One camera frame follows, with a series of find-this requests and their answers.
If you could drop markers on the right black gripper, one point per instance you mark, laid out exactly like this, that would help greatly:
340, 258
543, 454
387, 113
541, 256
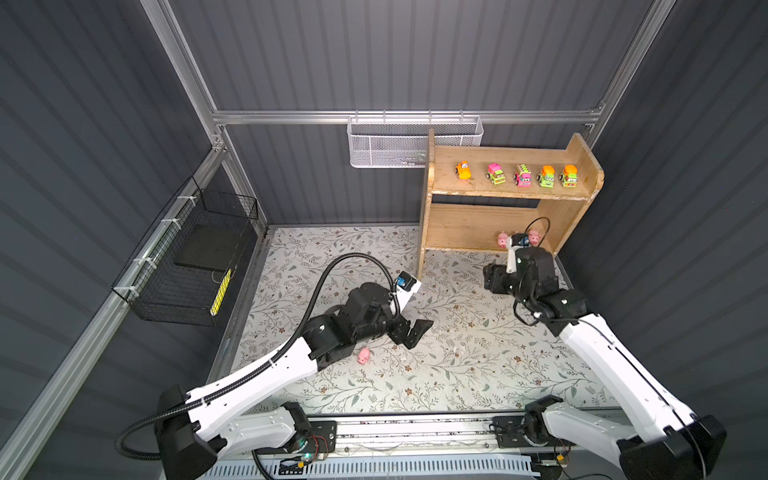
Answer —
492, 277

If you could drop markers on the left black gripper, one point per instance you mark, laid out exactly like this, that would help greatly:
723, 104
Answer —
399, 335

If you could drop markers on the pink toy pig bottom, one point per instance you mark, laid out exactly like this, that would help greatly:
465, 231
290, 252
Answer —
504, 240

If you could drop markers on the pink toy pig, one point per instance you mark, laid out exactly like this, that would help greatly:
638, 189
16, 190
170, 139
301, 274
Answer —
364, 356
504, 240
534, 237

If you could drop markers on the pink green striped toy truck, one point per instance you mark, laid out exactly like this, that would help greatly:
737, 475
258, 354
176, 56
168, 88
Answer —
523, 176

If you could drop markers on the orange toy car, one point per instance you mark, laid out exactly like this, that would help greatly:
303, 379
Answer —
463, 171

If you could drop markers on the orange green mixer toy truck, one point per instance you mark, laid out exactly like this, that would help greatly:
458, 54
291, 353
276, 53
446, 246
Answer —
546, 177

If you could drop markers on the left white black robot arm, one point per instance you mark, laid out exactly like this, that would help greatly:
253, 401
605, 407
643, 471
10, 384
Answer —
213, 425

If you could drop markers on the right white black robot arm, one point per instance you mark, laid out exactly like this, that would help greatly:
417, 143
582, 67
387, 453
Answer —
664, 438

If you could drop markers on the wooden two-tier shelf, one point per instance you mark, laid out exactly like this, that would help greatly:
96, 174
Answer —
468, 215

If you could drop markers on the floral patterned table mat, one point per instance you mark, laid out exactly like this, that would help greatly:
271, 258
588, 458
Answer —
481, 354

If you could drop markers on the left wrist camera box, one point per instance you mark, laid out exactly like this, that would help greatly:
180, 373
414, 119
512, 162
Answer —
406, 287

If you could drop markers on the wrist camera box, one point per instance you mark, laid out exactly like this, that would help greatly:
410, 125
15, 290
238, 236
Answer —
406, 287
514, 243

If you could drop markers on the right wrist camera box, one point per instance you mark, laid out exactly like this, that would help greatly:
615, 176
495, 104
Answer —
514, 243

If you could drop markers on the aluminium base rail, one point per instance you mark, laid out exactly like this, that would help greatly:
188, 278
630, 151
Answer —
420, 432

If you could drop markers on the white perforated cable tray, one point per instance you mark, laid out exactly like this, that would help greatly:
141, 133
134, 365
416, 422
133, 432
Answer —
418, 466

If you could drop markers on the white wire mesh basket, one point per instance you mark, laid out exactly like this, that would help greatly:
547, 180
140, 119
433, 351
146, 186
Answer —
380, 143

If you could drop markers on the black wire mesh basket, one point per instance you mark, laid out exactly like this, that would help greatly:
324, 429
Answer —
174, 277

